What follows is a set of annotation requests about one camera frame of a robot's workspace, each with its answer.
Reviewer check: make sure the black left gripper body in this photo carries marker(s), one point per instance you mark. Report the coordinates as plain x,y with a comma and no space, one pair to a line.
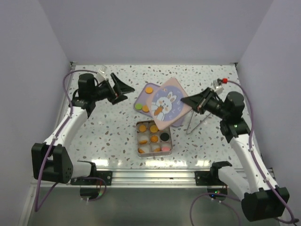
105,92

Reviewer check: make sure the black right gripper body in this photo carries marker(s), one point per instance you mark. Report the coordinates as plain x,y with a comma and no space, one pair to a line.
213,104

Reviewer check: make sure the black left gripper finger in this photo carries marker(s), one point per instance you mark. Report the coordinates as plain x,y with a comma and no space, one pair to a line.
119,86
118,99

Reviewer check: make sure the metal serving tongs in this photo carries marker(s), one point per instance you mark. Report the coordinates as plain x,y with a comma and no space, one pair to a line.
196,121

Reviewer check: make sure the silver tin lid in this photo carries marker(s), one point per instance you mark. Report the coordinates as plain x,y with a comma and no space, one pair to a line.
165,104

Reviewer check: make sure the orange flower cookie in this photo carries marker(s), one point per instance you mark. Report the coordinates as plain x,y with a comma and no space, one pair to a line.
142,142
142,128

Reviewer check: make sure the orange round cookie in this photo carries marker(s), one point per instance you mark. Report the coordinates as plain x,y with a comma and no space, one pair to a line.
153,129
148,90
145,108

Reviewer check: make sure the black sandwich cookie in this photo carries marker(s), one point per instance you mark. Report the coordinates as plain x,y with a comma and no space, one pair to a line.
164,136

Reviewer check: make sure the square cookie tin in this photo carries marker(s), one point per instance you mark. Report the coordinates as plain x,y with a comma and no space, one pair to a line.
152,149

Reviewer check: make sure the orange plain cookie bottom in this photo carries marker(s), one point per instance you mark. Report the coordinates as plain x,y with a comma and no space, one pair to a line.
141,151

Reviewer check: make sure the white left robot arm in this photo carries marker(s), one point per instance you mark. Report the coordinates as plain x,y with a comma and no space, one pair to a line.
50,159

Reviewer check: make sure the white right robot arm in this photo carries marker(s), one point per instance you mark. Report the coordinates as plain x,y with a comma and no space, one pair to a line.
259,194

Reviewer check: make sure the green round cookie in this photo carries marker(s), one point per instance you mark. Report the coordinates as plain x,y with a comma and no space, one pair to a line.
138,106

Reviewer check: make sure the lilac plastic tray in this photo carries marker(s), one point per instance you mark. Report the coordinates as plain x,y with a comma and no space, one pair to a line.
145,96

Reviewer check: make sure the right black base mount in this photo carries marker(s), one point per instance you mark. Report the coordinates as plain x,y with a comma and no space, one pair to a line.
211,178

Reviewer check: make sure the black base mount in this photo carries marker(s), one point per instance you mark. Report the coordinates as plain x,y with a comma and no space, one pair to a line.
99,178
211,178

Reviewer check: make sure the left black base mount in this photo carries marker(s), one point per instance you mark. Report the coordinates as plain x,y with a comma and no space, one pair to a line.
99,178

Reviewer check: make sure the aluminium mounting rail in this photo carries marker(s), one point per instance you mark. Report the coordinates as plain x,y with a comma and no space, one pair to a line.
157,178

